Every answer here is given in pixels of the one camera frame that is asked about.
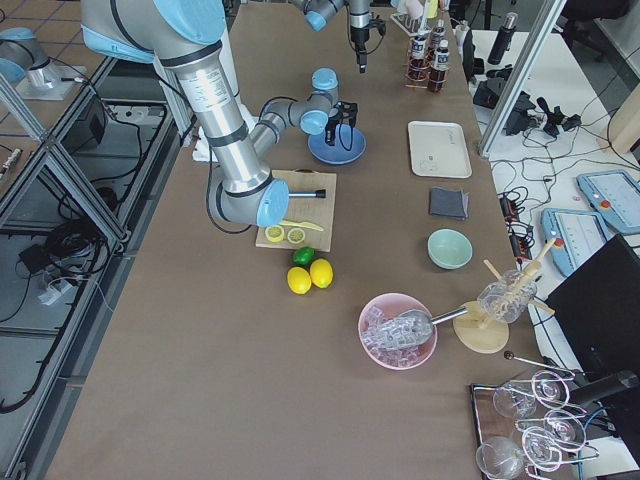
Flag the whole lemon upper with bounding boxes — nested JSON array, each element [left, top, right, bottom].
[[309, 258, 334, 289]]

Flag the whole lemon lower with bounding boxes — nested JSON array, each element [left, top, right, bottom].
[[286, 266, 312, 295]]

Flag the steel ice scoop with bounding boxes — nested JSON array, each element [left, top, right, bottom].
[[395, 306, 468, 348]]

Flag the green bowl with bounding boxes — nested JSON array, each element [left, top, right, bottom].
[[427, 229, 473, 270]]

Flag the aluminium frame post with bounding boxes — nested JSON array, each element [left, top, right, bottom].
[[478, 0, 566, 159]]

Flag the drink bottle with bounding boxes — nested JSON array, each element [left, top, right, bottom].
[[428, 40, 449, 93], [431, 19, 445, 49], [408, 31, 429, 84]]

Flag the pink cup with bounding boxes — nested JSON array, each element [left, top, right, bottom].
[[404, 0, 424, 19]]

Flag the steel muddler black tip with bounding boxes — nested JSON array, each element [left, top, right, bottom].
[[289, 189, 327, 199]]

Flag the black equipment block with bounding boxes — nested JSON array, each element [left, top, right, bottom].
[[461, 30, 535, 136]]

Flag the blue plate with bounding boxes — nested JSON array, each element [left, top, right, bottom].
[[307, 124, 366, 165]]

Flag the black flask bottle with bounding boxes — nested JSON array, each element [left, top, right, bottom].
[[487, 12, 518, 65]]

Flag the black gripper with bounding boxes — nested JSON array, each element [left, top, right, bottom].
[[324, 101, 358, 145], [349, 14, 386, 74]]

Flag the pink bowl with ice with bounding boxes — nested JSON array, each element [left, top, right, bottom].
[[358, 293, 438, 370]]

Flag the yellow plastic knife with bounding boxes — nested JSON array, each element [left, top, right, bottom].
[[279, 219, 324, 232]]

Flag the copper wire bottle rack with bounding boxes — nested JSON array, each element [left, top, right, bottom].
[[405, 26, 450, 93]]

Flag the lemon slice near knife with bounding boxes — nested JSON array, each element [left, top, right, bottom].
[[286, 227, 306, 245]]

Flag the wooden stand round base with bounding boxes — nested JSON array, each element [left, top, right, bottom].
[[453, 238, 556, 354]]

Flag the glass mug on stand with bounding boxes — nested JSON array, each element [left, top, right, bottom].
[[477, 270, 537, 324]]

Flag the blue teach pendant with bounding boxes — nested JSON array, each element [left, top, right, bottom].
[[540, 208, 612, 277], [576, 170, 640, 235]]

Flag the wooden cutting board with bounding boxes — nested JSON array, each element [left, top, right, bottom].
[[255, 170, 337, 252]]

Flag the blue teach pendant right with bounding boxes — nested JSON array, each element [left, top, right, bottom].
[[576, 170, 640, 235]]

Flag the lemon slice at edge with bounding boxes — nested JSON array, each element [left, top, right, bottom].
[[264, 225, 286, 243]]

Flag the green lime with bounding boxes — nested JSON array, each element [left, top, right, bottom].
[[292, 246, 315, 267]]

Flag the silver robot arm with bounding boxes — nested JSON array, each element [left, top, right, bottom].
[[291, 0, 386, 74], [81, 1, 357, 227]]

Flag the cream rabbit tray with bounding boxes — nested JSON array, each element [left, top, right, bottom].
[[407, 120, 472, 179]]

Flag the yellow cup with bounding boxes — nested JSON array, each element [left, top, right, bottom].
[[424, 0, 439, 19]]

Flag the black monitor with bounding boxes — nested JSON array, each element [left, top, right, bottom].
[[547, 234, 639, 378]]

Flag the whole lemon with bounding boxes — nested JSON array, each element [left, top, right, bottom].
[[309, 258, 334, 289], [286, 266, 312, 295]]

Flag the blue teach pendant left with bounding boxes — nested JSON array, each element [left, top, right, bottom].
[[540, 208, 612, 277]]

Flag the grey folded cloth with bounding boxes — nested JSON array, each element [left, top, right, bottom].
[[429, 187, 469, 220]]

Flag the wine glass on tray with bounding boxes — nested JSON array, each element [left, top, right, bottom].
[[476, 436, 525, 479]]

